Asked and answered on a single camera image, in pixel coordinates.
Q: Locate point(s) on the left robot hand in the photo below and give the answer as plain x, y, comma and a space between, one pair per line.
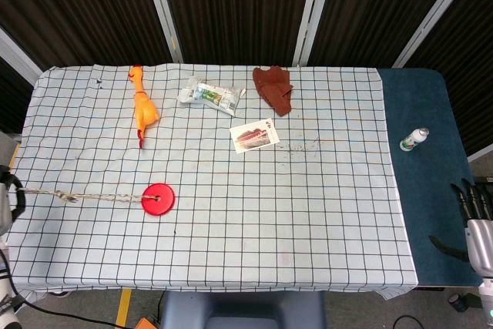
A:
5, 205

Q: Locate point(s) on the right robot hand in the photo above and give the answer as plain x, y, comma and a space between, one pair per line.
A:
479, 240

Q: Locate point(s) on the red plastic disc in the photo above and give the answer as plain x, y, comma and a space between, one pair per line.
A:
161, 205

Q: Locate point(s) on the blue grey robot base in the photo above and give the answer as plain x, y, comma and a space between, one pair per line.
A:
242, 309

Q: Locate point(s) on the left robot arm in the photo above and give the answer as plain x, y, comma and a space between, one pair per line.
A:
7, 302

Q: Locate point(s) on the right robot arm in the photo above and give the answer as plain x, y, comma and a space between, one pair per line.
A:
487, 302

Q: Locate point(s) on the black round jar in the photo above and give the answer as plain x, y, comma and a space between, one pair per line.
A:
457, 302

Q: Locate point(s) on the dark corrugated divider panel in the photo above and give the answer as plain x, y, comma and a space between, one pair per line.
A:
11, 98
239, 5
470, 55
77, 5
377, 5

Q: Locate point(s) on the small white plastic bottle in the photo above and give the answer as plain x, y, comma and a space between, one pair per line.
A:
413, 140

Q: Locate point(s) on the yellow floor tape strip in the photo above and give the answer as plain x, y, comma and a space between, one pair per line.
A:
123, 307

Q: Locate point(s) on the orange rubber chicken toy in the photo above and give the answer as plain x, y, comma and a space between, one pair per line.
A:
144, 109

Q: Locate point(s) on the orange box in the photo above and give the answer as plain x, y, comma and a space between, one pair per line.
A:
147, 323

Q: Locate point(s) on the checked white tablecloth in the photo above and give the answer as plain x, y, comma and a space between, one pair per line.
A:
239, 209

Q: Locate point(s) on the white green snack packet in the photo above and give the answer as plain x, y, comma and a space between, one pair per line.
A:
212, 96

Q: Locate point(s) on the photo postcard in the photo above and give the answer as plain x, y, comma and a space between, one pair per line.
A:
254, 136

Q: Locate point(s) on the brown crumpled pad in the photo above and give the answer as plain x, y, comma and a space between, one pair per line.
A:
275, 88

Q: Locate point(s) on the white divider frame post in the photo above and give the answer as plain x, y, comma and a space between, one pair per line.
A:
17, 53
435, 13
314, 13
163, 9

